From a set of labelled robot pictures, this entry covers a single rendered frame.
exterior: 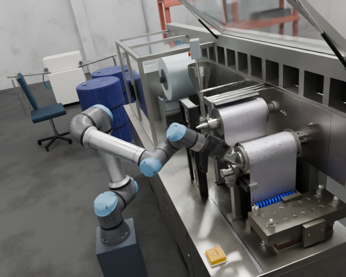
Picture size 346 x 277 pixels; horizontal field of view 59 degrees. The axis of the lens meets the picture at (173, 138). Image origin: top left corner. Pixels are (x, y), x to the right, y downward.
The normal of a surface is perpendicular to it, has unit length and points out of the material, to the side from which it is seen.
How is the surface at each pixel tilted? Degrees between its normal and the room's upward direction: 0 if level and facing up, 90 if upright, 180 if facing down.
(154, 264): 0
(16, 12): 90
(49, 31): 90
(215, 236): 0
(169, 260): 0
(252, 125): 92
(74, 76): 90
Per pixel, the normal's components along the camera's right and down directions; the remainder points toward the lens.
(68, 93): 0.26, 0.39
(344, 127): -0.94, 0.26
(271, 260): -0.15, -0.89
